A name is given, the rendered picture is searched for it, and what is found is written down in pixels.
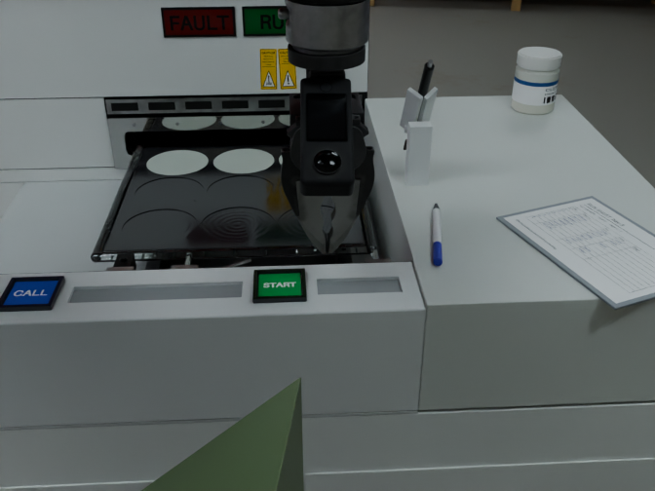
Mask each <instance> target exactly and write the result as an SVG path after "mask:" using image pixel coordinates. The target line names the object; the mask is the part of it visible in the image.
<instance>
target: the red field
mask: <svg viewBox="0 0 655 491"><path fill-rule="evenodd" d="M164 18H165V27H166V35H208V34H234V31H233V17H232V10H166V11H164Z"/></svg>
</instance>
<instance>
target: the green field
mask: <svg viewBox="0 0 655 491"><path fill-rule="evenodd" d="M278 10H279V9H245V23H246V34H271V33H286V22H287V19H279V17H278Z"/></svg>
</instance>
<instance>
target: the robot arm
mask: <svg viewBox="0 0 655 491"><path fill-rule="evenodd" d="M285 2H286V6H287V8H280V9H279V10H278V17H279V19H287V22H286V40H287V41H288V42H289V44H288V57H289V63H291V64H292V65H294V66H297V67H300V68H304V69H306V78H304V79H302V80H301V81H300V94H289V123H290V127H289V128H288V129H287V132H288V136H289V137H290V141H289V148H282V149H281V154H282V158H283V162H282V165H281V180H282V186H283V190H284V193H285V195H286V197H287V199H288V201H289V204H290V206H291V208H292V210H293V212H294V214H295V216H296V217H297V218H298V220H299V222H300V224H301V226H302V228H303V230H304V232H305V233H306V235H307V237H308V238H309V240H310V241H311V242H312V244H313V245H314V246H315V247H316V248H317V249H318V250H319V251H320V252H321V253H333V252H334V251H335V250H336V249H337V248H338V247H339V246H340V245H341V244H342V242H343V241H344V240H345V238H346V237H347V235H348V234H349V232H350V230H351V229H352V227H353V225H354V223H355V221H356V219H357V217H358V215H360V213H361V211H362V209H363V207H364V205H365V203H366V200H367V198H368V196H369V194H370V192H371V189H372V187H373V182H374V165H373V155H374V149H373V147H372V146H366V144H365V140H364V137H365V136H366V135H368V129H367V127H366V126H365V125H364V115H365V113H364V110H363V107H362V104H361V100H360V97H359V93H351V81H350V80H349V79H346V78H345V71H344V69H350V68H354V67H357V66H359V65H361V64H363V63H364V62H365V60H366V45H365V43H366V42H367V41H368V29H369V0H285ZM298 98H300V99H298ZM324 196H331V198H332V201H333V202H334V204H335V206H334V210H333V212H332V214H331V215H330V217H331V224H332V226H331V229H330V231H329V233H325V231H324V230H323V226H324V216H323V214H322V212H321V210H320V207H321V204H322V202H323V201H324Z"/></svg>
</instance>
